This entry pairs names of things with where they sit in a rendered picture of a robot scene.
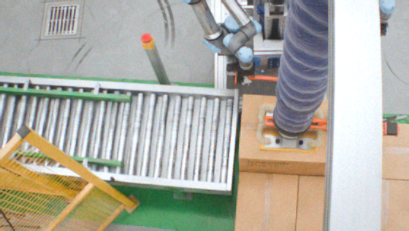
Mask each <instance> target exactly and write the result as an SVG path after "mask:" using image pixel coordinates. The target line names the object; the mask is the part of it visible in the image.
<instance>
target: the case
mask: <svg viewBox="0 0 409 231"><path fill-rule="evenodd" d="M275 102H276V96H259V95H245V94H243V95H242V113H241V124H240V147H239V157H238V158H239V167H240V171H248V172H260V173H281V174H288V173H292V174H303V175H325V169H326V139H327V132H326V130H325V129H322V130H323V141H322V144H321V145H320V146H317V153H316V154H314V153H303V152H293V151H263V150H260V145H261V143H260V142H259V141H258V139H257V135H256V134H257V128H258V125H259V124H260V123H259V120H258V109H259V107H260V106H262V105H263V103H273V104H275ZM327 107H328V99H323V101H322V103H321V105H320V106H319V109H320V110H322V112H323V114H324V119H326V118H327ZM263 133H267V134H278V132H277V130H276V128H264V131H263ZM278 135H279V134H278ZM300 136H310V137H317V136H316V132H315V131H309V130H307V131H306V133H304V134H303V135H300Z"/></svg>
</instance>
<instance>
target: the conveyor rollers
mask: <svg viewBox="0 0 409 231"><path fill-rule="evenodd" d="M17 98H18V95H15V94H11V97H10V101H9V107H8V111H7V119H6V122H5V126H4V132H3V138H2V142H1V147H0V149H2V148H3V147H4V146H5V145H6V144H7V143H8V142H9V134H10V131H11V127H12V121H13V118H14V112H15V106H16V102H17ZM144 98H145V95H144V94H138V95H137V104H136V110H135V115H134V125H133V131H132V136H131V152H130V157H129V167H128V172H127V175H134V174H135V168H136V162H137V152H138V141H139V131H140V125H141V120H142V109H143V103H144ZM156 98H157V96H156V95H155V94H151V95H150V99H149V105H148V116H147V122H146V128H145V139H144V144H143V149H144V150H143V155H142V166H141V171H140V176H148V167H149V161H150V150H151V148H150V144H151V138H152V132H153V122H154V115H155V109H156ZM169 98H170V96H168V95H163V96H162V100H161V112H160V119H159V125H158V136H157V142H156V145H157V147H156V159H155V165H154V171H153V178H160V177H161V166H162V159H163V153H164V141H165V135H166V130H165V129H166V122H167V111H168V104H169ZM6 100H7V94H1V96H0V128H1V119H2V116H3V112H4V107H5V103H6ZM27 100H28V96H26V95H22V96H21V100H20V109H19V113H18V119H17V122H16V125H15V135H16V134H17V133H16V131H17V130H18V129H19V128H20V126H21V125H22V124H23V121H24V117H25V114H26V104H27ZM194 100H195V98H194V97H192V96H189V97H188V102H187V109H186V122H185V129H184V136H183V150H182V156H181V163H180V177H179V180H186V177H187V170H188V157H189V149H190V142H191V128H192V121H193V113H194ZM49 101H50V97H45V96H44V97H43V100H42V107H41V115H40V119H39V125H38V128H37V133H38V134H39V135H41V136H43V133H44V129H45V123H46V119H47V112H48V108H49ZM83 101H84V99H78V100H77V105H76V110H75V114H74V121H73V126H72V133H71V142H70V147H69V153H68V155H70V156H75V155H76V154H75V151H76V146H77V139H78V134H79V130H80V118H81V113H82V108H83ZM207 101H208V98H206V97H202V98H201V104H200V111H199V119H198V127H197V133H196V148H195V154H196V156H194V158H195V162H194V176H193V181H200V177H201V169H202V155H203V147H204V138H205V124H206V117H207ZM38 102H39V96H33V98H32V102H31V108H30V112H29V116H28V122H27V124H28V126H29V127H30V128H32V129H34V120H35V116H36V112H37V105H38ZM60 103H61V98H55V99H54V103H53V110H52V114H51V118H50V128H49V132H48V136H47V140H48V141H49V142H51V143H52V144H53V141H54V137H55V133H56V126H57V122H58V111H59V107H60ZM118 103H119V102H112V109H111V114H110V122H109V128H108V133H107V142H106V146H105V151H104V152H105V156H104V158H105V159H109V160H111V156H112V147H113V143H114V137H115V128H116V123H117V113H118ZM220 103H221V100H220V99H218V98H214V99H213V114H212V122H211V130H210V146H209V154H208V162H207V177H206V182H213V178H214V169H215V154H216V146H217V136H218V120H219V111H220ZM94 105H95V100H89V101H88V109H87V113H86V118H85V126H84V130H83V143H82V147H81V152H80V156H81V157H87V156H88V144H89V139H90V134H91V126H92V121H93V109H94ZM181 105H182V97H181V96H176V97H175V107H174V113H173V121H172V132H171V139H170V145H169V158H168V165H167V176H166V178H168V179H173V177H174V171H175V158H176V151H177V139H178V132H179V125H180V111H181ZM71 106H72V99H66V102H65V106H64V114H63V118H62V122H61V129H60V137H59V141H58V148H59V149H61V150H62V151H64V146H65V142H66V134H67V130H68V125H69V114H70V110H71ZM233 106H234V100H233V99H227V101H226V118H225V127H224V136H223V145H222V153H221V169H220V178H219V183H227V179H228V170H229V152H230V143H231V133H232V116H233ZM106 108H107V101H100V105H99V113H98V118H97V122H96V135H95V140H94V145H93V153H92V158H99V154H100V149H101V140H102V131H103V126H104V118H105V113H106ZM130 108H131V103H129V102H124V105H123V114H122V119H121V134H120V140H119V144H118V154H117V159H116V160H118V161H122V162H123V160H124V154H125V149H126V139H127V138H126V135H127V129H128V124H129V113H130ZM15 135H14V136H15Z"/></svg>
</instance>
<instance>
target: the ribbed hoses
mask: <svg viewBox="0 0 409 231"><path fill-rule="evenodd" d="M273 110H274V108H273V107H272V106H270V105H262V106H260V107H259V109H258V120H259V123H260V124H259V125H258V128H257V134H256V135H257V139H258V141H259V142H260V143H264V144H271V143H272V139H271V138H270V137H264V136H263V131H264V128H266V125H265V124H264V111H267V112H268V113H272V112H273ZM314 114H315V115H317V118H322V119H324V114H323V112H322V110H320V109H319V108H318V109H317V110H316V111H315V113H314ZM314 131H315V132H316V136H317V137H316V140H308V141H307V142H306V145H307V147H317V146H320V145H321V144H322V141H323V130H322V129H315V130H314Z"/></svg>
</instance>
